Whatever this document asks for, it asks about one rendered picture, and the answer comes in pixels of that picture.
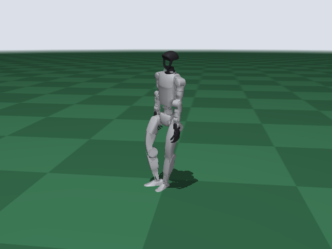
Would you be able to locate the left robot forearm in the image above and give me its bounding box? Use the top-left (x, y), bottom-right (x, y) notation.
top-left (173, 101), bottom-right (182, 128)

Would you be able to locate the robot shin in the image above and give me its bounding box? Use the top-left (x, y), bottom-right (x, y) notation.
top-left (146, 154), bottom-right (159, 182)
top-left (163, 154), bottom-right (176, 185)

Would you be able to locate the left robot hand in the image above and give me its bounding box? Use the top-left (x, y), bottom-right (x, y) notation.
top-left (170, 123), bottom-right (180, 143)

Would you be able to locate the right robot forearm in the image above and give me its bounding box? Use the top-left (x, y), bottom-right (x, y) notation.
top-left (154, 97), bottom-right (161, 115)

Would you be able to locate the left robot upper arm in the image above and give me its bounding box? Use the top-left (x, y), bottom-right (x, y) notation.
top-left (172, 76), bottom-right (186, 108)

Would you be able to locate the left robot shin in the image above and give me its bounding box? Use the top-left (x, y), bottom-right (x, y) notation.
top-left (163, 154), bottom-right (176, 185)

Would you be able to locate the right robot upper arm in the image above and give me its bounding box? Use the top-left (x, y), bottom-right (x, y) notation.
top-left (154, 71), bottom-right (161, 99)

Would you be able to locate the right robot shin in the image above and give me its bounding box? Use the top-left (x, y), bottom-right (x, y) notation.
top-left (146, 154), bottom-right (159, 182)

